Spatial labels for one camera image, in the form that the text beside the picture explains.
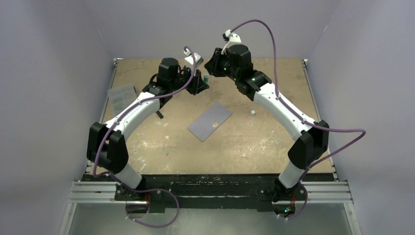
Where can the black hammer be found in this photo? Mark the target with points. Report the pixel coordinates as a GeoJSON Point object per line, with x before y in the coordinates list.
{"type": "Point", "coordinates": [159, 114]}

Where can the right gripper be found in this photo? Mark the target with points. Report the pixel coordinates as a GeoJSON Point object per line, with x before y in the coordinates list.
{"type": "Point", "coordinates": [212, 66]}

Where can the clear plastic organizer box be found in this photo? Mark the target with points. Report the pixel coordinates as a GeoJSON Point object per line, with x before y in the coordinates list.
{"type": "Point", "coordinates": [121, 97]}

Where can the grey envelope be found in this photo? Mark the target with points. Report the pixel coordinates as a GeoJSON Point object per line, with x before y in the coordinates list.
{"type": "Point", "coordinates": [209, 121]}

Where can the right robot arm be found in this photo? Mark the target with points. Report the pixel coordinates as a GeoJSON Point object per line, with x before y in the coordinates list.
{"type": "Point", "coordinates": [310, 137]}

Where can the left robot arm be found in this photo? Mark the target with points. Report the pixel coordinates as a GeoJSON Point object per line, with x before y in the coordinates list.
{"type": "Point", "coordinates": [107, 142]}

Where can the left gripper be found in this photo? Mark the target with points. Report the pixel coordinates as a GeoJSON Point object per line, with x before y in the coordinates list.
{"type": "Point", "coordinates": [197, 84]}

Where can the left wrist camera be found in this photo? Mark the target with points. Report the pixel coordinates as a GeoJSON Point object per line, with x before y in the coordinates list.
{"type": "Point", "coordinates": [193, 61]}

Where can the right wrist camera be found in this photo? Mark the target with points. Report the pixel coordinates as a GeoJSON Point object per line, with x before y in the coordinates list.
{"type": "Point", "coordinates": [231, 39]}

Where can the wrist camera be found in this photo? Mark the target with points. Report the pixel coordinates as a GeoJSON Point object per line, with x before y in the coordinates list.
{"type": "Point", "coordinates": [193, 61]}
{"type": "Point", "coordinates": [231, 39]}

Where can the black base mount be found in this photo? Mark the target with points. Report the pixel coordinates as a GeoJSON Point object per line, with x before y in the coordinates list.
{"type": "Point", "coordinates": [208, 191]}

